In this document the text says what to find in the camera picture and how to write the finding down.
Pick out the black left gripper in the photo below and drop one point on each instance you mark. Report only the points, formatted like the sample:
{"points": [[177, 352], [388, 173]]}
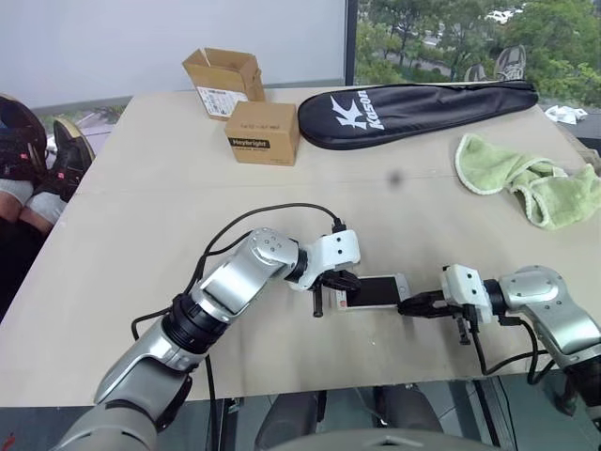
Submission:
{"points": [[326, 282]]}

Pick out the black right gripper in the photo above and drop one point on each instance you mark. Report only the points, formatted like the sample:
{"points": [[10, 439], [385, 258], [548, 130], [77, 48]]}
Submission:
{"points": [[453, 311]]}

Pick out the white silver smartphone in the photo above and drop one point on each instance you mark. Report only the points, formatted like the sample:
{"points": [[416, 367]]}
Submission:
{"points": [[375, 291]]}

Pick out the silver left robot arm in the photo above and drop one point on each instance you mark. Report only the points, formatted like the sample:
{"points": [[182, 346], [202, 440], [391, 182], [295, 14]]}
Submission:
{"points": [[235, 277]]}

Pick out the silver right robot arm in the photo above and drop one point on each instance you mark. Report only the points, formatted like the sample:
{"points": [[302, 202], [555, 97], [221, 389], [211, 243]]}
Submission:
{"points": [[540, 291]]}

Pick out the silver robot torso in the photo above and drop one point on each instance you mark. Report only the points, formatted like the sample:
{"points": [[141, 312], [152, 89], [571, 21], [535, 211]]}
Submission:
{"points": [[375, 444]]}

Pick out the green terry cloth towel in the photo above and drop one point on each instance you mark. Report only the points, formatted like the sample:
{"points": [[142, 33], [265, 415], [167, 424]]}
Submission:
{"points": [[497, 169]]}

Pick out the closed Heybright cardboard box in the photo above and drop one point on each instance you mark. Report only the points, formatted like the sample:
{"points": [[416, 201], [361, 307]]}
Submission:
{"points": [[263, 131]]}

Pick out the black Kason racket bag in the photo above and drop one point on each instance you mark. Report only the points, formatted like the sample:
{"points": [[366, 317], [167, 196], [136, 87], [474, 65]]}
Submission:
{"points": [[422, 110]]}

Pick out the crumpled white paper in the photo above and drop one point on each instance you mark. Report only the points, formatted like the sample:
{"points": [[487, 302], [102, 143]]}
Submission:
{"points": [[565, 114]]}

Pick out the open cardboard box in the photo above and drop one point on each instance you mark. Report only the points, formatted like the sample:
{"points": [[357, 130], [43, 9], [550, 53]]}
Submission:
{"points": [[211, 80]]}

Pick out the grey sneaker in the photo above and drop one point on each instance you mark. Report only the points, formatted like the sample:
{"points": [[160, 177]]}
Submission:
{"points": [[512, 63]]}

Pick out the black gold-trimmed shoe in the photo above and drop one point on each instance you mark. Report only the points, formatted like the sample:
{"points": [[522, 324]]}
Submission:
{"points": [[70, 160], [19, 141]]}

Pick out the person's leg grey sock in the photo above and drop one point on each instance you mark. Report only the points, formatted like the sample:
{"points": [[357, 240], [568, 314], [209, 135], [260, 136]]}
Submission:
{"points": [[44, 206], [11, 199]]}

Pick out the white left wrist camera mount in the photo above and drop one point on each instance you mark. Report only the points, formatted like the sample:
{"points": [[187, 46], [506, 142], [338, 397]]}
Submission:
{"points": [[338, 249]]}

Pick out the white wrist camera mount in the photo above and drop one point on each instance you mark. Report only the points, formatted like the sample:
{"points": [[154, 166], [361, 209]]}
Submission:
{"points": [[338, 249], [465, 286]]}

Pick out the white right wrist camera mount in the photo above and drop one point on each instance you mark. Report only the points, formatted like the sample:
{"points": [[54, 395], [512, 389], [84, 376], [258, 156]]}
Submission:
{"points": [[465, 286]]}

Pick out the dark window frame post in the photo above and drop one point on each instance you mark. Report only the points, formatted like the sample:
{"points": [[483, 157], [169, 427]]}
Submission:
{"points": [[352, 42]]}

